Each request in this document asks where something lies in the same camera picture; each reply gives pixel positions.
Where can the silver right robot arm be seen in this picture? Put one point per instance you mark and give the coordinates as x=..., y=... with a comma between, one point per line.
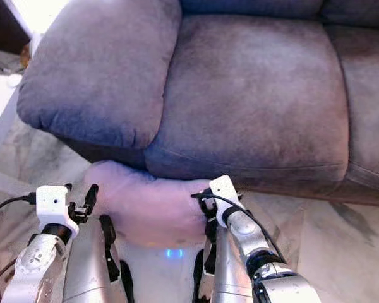
x=246, y=230

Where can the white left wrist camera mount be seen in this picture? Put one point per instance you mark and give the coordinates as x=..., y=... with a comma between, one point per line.
x=54, y=208

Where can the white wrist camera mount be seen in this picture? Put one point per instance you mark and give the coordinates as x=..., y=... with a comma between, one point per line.
x=226, y=192
x=54, y=208

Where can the robot left leg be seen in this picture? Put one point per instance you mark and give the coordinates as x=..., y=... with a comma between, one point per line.
x=88, y=265

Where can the dark wooden cabinet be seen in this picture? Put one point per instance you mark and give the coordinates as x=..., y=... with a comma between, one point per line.
x=3, y=25

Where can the robot leg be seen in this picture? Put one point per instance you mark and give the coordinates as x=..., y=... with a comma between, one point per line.
x=88, y=265
x=227, y=271

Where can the robot right leg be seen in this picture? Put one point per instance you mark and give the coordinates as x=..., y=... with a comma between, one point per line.
x=227, y=271

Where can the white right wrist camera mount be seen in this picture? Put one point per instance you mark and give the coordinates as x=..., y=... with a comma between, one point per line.
x=226, y=192

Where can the pink pillow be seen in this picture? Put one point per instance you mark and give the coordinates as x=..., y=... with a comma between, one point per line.
x=145, y=205

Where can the dark fabric sofa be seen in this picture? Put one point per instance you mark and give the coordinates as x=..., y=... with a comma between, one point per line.
x=246, y=95

